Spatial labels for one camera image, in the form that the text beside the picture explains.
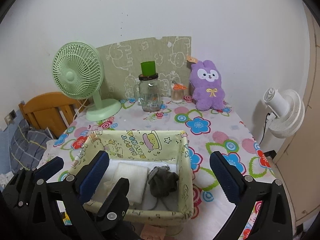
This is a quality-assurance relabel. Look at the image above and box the white folded cloth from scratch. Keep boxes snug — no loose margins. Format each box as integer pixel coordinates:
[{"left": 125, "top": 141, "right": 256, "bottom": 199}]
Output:
[{"left": 112, "top": 163, "right": 149, "bottom": 205}]

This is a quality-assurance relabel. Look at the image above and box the purple plush bunny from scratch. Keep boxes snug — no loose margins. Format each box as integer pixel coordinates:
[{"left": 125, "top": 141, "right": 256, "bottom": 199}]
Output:
[{"left": 189, "top": 60, "right": 225, "bottom": 111}]

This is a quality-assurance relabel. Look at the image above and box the green desk fan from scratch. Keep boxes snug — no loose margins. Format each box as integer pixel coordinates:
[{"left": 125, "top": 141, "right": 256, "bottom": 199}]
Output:
[{"left": 52, "top": 42, "right": 121, "bottom": 121}]

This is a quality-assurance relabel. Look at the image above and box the white standing fan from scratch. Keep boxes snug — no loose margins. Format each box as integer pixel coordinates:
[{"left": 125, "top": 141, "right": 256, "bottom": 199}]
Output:
[{"left": 261, "top": 87, "right": 305, "bottom": 139}]

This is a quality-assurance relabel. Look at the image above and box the floral tablecloth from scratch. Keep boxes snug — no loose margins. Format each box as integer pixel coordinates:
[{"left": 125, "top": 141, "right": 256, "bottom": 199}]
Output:
[{"left": 40, "top": 96, "right": 275, "bottom": 239}]

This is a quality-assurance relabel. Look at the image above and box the grey plaid bedding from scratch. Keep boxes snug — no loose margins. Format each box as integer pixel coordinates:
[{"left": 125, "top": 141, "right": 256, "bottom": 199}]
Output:
[{"left": 1, "top": 119, "right": 56, "bottom": 187}]

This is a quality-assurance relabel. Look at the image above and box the wall power socket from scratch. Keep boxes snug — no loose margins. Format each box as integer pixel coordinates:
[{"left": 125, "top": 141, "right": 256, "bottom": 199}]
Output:
[{"left": 4, "top": 109, "right": 17, "bottom": 125}]

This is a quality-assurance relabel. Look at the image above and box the grey sock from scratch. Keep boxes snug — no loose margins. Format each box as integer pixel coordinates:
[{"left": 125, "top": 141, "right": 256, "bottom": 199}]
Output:
[{"left": 147, "top": 166, "right": 179, "bottom": 198}]

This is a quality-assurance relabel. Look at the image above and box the cartoon printed cardboard board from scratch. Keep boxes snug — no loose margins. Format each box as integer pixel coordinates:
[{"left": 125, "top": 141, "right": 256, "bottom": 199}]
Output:
[{"left": 97, "top": 36, "right": 191, "bottom": 99}]

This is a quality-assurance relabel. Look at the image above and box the beige wooden door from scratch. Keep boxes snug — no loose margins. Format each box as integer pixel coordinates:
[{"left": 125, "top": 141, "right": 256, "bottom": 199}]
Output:
[{"left": 274, "top": 8, "right": 319, "bottom": 226}]

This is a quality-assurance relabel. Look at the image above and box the yellow cartoon storage box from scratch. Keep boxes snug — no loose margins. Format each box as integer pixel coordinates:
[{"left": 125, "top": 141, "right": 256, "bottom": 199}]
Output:
[{"left": 69, "top": 130, "right": 194, "bottom": 226}]

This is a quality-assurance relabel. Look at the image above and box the toothpick jar orange lid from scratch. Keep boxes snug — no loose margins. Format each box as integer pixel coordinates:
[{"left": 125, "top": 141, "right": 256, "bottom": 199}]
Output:
[{"left": 171, "top": 81, "right": 187, "bottom": 103}]

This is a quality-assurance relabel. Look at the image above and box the glass mason jar mug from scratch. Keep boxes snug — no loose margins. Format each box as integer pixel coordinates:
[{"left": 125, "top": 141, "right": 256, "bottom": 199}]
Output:
[{"left": 133, "top": 61, "right": 161, "bottom": 112}]

